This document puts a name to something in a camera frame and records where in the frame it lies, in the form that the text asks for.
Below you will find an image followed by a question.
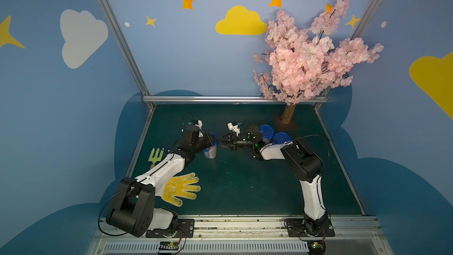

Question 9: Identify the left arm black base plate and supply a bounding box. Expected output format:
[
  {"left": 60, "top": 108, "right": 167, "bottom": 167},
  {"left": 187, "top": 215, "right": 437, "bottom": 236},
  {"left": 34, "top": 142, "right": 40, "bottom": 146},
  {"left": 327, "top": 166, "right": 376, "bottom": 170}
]
[{"left": 145, "top": 218, "right": 195, "bottom": 238}]

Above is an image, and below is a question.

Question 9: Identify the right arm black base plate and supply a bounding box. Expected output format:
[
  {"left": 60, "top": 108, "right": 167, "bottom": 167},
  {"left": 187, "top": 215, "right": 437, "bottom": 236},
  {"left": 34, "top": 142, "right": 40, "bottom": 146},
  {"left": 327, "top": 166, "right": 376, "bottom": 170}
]
[{"left": 284, "top": 217, "right": 335, "bottom": 237}]

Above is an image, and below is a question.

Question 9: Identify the right small circuit board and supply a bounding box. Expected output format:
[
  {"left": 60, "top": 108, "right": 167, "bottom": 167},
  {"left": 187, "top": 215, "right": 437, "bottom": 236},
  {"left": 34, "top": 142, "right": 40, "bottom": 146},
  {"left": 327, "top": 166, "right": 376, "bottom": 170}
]
[{"left": 307, "top": 242, "right": 326, "bottom": 255}]

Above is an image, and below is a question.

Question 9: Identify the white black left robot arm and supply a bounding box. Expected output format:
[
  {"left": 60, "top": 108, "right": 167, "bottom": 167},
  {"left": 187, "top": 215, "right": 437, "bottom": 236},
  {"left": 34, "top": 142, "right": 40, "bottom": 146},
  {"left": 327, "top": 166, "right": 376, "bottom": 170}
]
[{"left": 106, "top": 133, "right": 215, "bottom": 237}]

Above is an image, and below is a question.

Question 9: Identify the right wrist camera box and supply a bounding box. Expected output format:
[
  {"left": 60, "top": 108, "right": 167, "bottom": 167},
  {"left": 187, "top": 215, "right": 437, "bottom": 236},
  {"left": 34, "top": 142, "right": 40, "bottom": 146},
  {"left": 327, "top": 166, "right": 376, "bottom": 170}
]
[{"left": 227, "top": 122, "right": 241, "bottom": 136}]

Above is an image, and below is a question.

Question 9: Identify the aluminium corner post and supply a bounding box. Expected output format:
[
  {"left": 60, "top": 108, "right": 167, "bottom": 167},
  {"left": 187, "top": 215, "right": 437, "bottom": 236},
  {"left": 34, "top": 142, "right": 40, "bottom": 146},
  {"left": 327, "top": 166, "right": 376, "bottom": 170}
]
[
  {"left": 313, "top": 0, "right": 397, "bottom": 111},
  {"left": 97, "top": 0, "right": 150, "bottom": 98}
]

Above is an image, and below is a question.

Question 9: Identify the pink artificial blossom tree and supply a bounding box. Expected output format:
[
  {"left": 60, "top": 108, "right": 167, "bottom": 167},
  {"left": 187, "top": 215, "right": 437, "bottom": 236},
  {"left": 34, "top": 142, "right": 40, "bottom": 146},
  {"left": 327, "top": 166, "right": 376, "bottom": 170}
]
[{"left": 253, "top": 0, "right": 384, "bottom": 125}]

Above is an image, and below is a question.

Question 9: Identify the clear blue-lid container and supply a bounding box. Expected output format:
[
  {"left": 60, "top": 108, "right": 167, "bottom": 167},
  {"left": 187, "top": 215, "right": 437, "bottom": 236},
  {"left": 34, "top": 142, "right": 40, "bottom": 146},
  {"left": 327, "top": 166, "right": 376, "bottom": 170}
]
[
  {"left": 204, "top": 132, "right": 218, "bottom": 159},
  {"left": 273, "top": 132, "right": 291, "bottom": 144},
  {"left": 259, "top": 124, "right": 274, "bottom": 144}
]

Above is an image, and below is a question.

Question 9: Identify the right aluminium corner post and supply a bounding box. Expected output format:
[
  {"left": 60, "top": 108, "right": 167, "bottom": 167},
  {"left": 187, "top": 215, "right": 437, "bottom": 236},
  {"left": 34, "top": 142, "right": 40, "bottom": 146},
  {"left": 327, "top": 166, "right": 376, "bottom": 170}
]
[{"left": 313, "top": 0, "right": 397, "bottom": 111}]

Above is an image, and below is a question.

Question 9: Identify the green plastic garden fork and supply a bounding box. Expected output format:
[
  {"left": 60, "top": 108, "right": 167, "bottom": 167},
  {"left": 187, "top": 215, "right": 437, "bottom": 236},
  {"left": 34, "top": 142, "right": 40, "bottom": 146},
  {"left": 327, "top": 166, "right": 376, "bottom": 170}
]
[{"left": 148, "top": 148, "right": 165, "bottom": 168}]

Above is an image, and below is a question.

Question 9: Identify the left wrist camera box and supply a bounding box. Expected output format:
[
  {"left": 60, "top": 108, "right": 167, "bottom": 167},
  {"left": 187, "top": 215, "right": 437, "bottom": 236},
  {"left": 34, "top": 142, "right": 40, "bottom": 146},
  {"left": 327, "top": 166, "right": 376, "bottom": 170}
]
[{"left": 182, "top": 119, "right": 204, "bottom": 144}]

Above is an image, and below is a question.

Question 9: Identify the front aluminium rail frame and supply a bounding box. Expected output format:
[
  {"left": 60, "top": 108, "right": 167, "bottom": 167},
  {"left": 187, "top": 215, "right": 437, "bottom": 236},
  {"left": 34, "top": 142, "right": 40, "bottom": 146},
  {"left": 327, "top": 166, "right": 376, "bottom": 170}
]
[{"left": 87, "top": 215, "right": 393, "bottom": 255}]

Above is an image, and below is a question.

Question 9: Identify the horizontal aluminium back rail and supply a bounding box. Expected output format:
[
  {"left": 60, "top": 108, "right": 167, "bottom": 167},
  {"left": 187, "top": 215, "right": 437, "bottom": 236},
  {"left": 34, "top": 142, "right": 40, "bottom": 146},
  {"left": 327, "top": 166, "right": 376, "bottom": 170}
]
[{"left": 142, "top": 95, "right": 328, "bottom": 105}]

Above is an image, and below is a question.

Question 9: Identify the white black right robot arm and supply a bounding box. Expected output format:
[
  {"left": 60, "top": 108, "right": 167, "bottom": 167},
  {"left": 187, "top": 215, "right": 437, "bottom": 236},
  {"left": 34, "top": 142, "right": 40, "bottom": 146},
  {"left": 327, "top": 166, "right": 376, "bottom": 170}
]
[{"left": 218, "top": 133, "right": 335, "bottom": 237}]

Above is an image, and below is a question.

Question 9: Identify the yellow white work glove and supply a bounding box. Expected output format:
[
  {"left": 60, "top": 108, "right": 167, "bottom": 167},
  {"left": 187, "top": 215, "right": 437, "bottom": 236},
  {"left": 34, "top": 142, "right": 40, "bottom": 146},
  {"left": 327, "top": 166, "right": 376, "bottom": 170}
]
[{"left": 157, "top": 172, "right": 201, "bottom": 207}]

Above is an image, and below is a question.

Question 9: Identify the left aluminium corner post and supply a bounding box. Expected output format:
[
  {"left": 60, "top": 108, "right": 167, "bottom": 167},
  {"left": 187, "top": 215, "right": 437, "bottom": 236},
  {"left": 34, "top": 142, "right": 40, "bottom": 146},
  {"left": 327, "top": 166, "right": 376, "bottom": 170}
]
[{"left": 97, "top": 0, "right": 150, "bottom": 98}]

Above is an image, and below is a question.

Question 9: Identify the left small circuit board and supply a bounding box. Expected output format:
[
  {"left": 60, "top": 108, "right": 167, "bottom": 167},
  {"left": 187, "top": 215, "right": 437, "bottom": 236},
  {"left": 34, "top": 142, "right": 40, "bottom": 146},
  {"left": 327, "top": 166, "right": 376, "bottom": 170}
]
[{"left": 158, "top": 242, "right": 180, "bottom": 255}]

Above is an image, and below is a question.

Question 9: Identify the small circuit board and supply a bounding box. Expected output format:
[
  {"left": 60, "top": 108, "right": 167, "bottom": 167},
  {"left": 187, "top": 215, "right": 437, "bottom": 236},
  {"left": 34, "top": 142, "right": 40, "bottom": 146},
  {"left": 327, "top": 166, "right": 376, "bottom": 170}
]
[
  {"left": 307, "top": 242, "right": 326, "bottom": 255},
  {"left": 158, "top": 242, "right": 180, "bottom": 255}
]

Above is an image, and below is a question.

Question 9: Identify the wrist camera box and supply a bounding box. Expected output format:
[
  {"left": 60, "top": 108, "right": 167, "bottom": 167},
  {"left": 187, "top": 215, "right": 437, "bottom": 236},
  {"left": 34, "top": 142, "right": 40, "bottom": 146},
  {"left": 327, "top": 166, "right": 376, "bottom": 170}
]
[
  {"left": 227, "top": 122, "right": 241, "bottom": 136},
  {"left": 182, "top": 119, "right": 204, "bottom": 144}
]

